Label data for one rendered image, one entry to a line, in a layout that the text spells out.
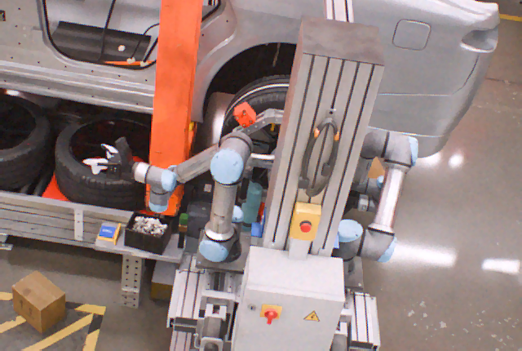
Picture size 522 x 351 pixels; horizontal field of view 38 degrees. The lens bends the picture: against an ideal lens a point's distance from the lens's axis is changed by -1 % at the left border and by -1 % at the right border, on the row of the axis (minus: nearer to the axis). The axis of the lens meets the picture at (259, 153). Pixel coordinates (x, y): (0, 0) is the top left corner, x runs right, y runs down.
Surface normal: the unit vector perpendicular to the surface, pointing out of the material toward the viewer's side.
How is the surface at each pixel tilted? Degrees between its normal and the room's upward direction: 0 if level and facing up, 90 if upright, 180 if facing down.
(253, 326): 90
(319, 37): 0
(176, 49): 90
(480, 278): 0
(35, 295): 0
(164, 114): 90
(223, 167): 82
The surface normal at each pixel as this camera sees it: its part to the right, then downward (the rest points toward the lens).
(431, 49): -0.07, 0.59
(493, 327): 0.14, -0.79
